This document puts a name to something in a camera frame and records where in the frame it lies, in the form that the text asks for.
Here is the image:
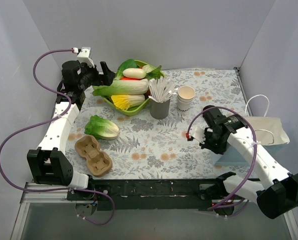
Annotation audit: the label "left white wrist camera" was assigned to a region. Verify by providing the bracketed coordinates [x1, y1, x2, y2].
[72, 47, 95, 68]

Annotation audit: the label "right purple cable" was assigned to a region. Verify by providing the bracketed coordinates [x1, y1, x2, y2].
[187, 106, 259, 217]

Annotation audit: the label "aluminium frame rail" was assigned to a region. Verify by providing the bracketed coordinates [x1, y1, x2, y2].
[10, 182, 72, 240]

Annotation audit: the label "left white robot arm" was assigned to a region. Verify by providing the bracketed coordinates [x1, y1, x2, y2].
[27, 60, 116, 200]

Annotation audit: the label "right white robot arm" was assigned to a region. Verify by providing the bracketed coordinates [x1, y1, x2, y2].
[199, 105, 298, 219]

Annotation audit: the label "orange carrot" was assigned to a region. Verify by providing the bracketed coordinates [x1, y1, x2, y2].
[120, 77, 142, 81]

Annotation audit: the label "stacked white paper cup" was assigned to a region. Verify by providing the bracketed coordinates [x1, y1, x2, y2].
[177, 96, 193, 113]

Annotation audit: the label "grey straw holder cup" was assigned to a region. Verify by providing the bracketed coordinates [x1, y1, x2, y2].
[149, 96, 171, 120]

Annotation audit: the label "purple cable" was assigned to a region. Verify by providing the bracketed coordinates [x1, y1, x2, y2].
[187, 106, 259, 217]
[0, 48, 115, 226]

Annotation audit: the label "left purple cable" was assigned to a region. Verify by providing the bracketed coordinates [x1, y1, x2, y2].
[0, 48, 115, 226]

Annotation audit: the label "white paper coffee cup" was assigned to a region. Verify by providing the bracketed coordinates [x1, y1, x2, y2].
[177, 85, 196, 101]

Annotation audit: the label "small bok choy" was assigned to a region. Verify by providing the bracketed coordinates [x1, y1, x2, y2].
[142, 64, 163, 80]

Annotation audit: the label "white paper bag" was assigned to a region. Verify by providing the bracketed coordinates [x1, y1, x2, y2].
[210, 94, 290, 167]

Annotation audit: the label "floral table mat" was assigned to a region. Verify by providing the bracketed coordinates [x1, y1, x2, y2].
[65, 69, 249, 179]

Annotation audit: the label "green bok choy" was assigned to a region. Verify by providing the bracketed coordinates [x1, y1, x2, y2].
[114, 59, 138, 80]

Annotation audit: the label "long green napa cabbage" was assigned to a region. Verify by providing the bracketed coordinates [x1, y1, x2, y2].
[92, 80, 149, 96]

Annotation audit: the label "white radish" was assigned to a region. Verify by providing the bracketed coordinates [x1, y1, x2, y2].
[122, 68, 147, 79]

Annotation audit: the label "brown pulp cup carrier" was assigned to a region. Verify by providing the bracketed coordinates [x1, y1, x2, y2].
[74, 135, 113, 177]

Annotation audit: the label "white wrapped straws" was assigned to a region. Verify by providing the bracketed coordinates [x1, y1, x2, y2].
[148, 76, 178, 103]

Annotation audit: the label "yellow napa cabbage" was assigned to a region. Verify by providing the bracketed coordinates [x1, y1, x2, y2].
[111, 94, 145, 111]

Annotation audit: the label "green plastic basket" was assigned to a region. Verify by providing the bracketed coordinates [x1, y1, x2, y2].
[100, 59, 165, 116]

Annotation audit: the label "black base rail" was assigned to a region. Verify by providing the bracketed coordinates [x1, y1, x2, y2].
[67, 179, 228, 211]

